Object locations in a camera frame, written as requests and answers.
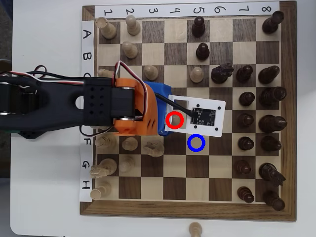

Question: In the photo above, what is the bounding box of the dark wooden pawn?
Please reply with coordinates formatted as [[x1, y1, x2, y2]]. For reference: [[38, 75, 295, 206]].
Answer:
[[192, 16, 207, 39], [237, 136, 255, 152], [236, 65, 254, 83], [234, 159, 252, 175], [238, 91, 256, 108], [196, 42, 210, 61], [237, 113, 255, 129], [237, 186, 255, 204]]

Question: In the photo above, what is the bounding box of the white paper strip with letters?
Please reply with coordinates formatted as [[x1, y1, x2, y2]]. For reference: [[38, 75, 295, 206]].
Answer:
[[79, 20, 95, 202]]

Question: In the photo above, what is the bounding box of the dark wooden king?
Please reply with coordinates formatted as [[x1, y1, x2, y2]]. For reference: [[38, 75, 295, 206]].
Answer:
[[258, 115, 288, 134]]

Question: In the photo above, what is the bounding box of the light wooden bishop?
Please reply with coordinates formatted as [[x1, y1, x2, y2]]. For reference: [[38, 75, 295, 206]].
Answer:
[[97, 68, 116, 79], [94, 134, 117, 152]]

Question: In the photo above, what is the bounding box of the light wooden knight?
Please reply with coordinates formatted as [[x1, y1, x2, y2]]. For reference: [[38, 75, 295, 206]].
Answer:
[[89, 158, 118, 179], [143, 140, 165, 158]]

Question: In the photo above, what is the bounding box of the red white black servo wire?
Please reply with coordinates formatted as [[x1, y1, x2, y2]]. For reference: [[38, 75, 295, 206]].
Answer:
[[0, 65, 86, 86], [113, 60, 147, 87]]

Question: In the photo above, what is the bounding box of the dark wooden rook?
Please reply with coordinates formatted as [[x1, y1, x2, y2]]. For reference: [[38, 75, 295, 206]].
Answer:
[[262, 190, 286, 212], [262, 10, 285, 35]]

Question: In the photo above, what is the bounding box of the white camera mount with board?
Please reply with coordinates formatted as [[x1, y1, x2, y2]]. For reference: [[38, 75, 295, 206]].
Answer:
[[164, 93, 227, 138]]

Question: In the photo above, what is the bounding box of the white paper strip with numbers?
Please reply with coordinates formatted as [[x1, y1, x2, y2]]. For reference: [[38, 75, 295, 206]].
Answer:
[[94, 1, 280, 19]]

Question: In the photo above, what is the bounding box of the dark wooden knight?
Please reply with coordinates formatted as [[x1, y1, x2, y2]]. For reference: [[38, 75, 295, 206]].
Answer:
[[211, 63, 235, 84], [258, 162, 287, 187]]

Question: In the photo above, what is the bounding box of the dark wooden queen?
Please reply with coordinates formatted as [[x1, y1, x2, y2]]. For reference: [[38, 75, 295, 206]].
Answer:
[[258, 86, 288, 107]]

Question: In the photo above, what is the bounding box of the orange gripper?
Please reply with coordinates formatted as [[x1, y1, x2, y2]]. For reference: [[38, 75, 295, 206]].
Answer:
[[114, 78, 175, 137]]

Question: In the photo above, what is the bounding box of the wooden chess board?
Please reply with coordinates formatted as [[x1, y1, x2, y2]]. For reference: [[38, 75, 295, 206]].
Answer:
[[79, 0, 297, 222]]

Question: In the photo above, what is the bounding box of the dark wooden bishop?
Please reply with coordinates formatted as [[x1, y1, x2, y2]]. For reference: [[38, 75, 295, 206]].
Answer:
[[258, 65, 281, 85], [260, 135, 282, 153]]

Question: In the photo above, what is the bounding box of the light wooden rook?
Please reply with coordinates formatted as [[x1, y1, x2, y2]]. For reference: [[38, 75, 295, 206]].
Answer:
[[89, 181, 112, 200], [95, 16, 118, 40]]

